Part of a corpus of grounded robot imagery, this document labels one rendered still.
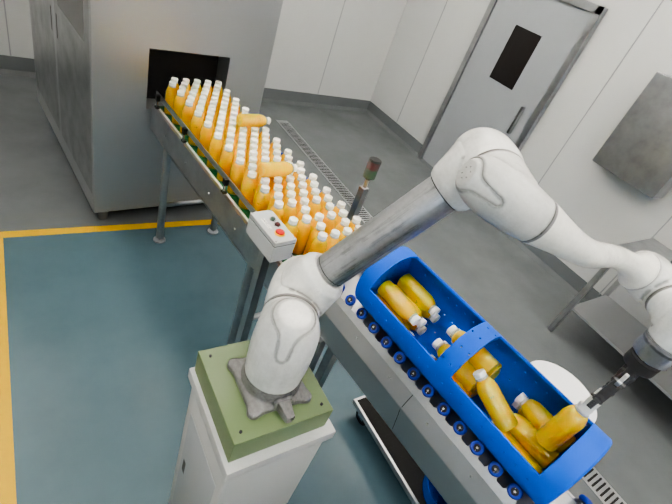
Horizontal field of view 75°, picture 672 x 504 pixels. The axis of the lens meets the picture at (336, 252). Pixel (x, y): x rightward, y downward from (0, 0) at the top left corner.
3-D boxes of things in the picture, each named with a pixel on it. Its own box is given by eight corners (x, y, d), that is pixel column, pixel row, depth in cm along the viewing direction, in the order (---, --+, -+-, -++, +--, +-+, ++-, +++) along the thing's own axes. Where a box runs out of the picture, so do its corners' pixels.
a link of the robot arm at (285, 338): (235, 385, 107) (254, 326, 95) (253, 332, 122) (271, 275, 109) (298, 403, 109) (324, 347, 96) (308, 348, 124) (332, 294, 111)
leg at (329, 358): (307, 408, 240) (343, 334, 203) (301, 399, 243) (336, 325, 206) (315, 404, 243) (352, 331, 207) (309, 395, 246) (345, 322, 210)
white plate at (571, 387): (531, 347, 173) (529, 349, 173) (519, 392, 151) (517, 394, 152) (598, 390, 166) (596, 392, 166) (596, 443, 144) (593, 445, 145)
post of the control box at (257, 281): (225, 391, 232) (266, 249, 174) (222, 385, 234) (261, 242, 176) (232, 388, 235) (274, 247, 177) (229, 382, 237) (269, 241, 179)
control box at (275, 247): (269, 263, 168) (275, 242, 162) (245, 231, 179) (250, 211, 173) (290, 258, 175) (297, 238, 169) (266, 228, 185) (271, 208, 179)
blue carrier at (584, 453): (524, 521, 125) (583, 481, 108) (345, 309, 171) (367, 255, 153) (570, 470, 142) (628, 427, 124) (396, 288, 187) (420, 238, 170)
